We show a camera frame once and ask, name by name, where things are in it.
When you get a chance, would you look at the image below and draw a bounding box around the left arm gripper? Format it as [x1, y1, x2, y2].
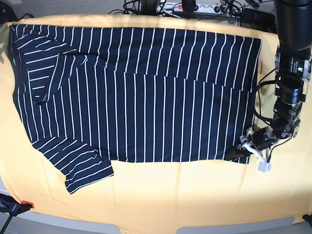
[225, 126, 278, 160]

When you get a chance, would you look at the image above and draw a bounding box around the navy white-striped T-shirt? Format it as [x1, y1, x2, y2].
[8, 24, 262, 194]

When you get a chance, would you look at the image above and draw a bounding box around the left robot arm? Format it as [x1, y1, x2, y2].
[225, 0, 312, 163]

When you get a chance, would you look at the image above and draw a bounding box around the black clamp right corner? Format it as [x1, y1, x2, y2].
[302, 214, 312, 225]

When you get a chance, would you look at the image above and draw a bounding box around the yellow table cloth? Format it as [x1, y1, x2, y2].
[0, 23, 312, 234]

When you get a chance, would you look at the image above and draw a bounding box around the black power adapter brick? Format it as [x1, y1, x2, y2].
[239, 8, 277, 34]

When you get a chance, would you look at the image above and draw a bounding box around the white power strip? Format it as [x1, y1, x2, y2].
[157, 0, 230, 16]

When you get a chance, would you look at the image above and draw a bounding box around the blue red table clamp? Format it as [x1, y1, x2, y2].
[0, 194, 34, 234]

